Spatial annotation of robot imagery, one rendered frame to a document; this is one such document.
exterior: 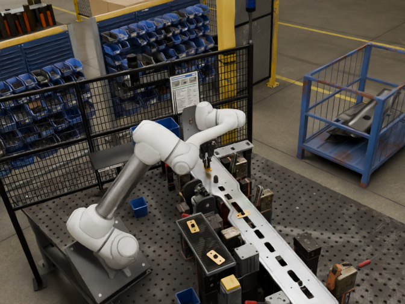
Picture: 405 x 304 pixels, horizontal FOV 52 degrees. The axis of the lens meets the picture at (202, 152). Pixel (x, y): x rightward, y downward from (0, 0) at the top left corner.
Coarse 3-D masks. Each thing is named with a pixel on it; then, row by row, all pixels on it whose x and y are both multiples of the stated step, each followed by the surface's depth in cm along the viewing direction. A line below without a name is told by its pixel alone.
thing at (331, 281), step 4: (336, 264) 184; (332, 268) 186; (336, 268) 183; (340, 268) 183; (332, 272) 185; (336, 272) 184; (340, 272) 184; (332, 276) 186; (336, 276) 184; (328, 280) 188; (332, 280) 186; (328, 284) 188; (332, 284) 187; (332, 288) 188
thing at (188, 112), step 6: (186, 108) 268; (192, 108) 270; (186, 114) 270; (192, 114) 272; (186, 120) 273; (192, 120) 275; (186, 126) 275; (192, 126) 277; (186, 132) 277; (192, 132) 280; (186, 138) 280
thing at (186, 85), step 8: (184, 72) 287; (192, 72) 289; (176, 80) 287; (184, 80) 290; (192, 80) 292; (176, 88) 290; (184, 88) 293; (192, 88) 296; (176, 96) 293; (184, 96) 296; (192, 96) 299; (184, 104) 299; (192, 104) 302; (176, 112) 300
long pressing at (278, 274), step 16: (192, 176) 263; (208, 176) 261; (224, 176) 260; (224, 192) 247; (240, 192) 247; (240, 208) 235; (240, 224) 224; (256, 224) 223; (256, 240) 213; (272, 240) 213; (272, 256) 204; (288, 256) 203; (272, 272) 196; (304, 272) 195; (288, 288) 188; (320, 288) 187
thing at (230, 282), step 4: (228, 276) 175; (232, 276) 175; (224, 280) 173; (228, 280) 173; (232, 280) 173; (236, 280) 173; (224, 284) 172; (228, 284) 172; (232, 284) 172; (236, 284) 172; (228, 288) 170; (232, 288) 171
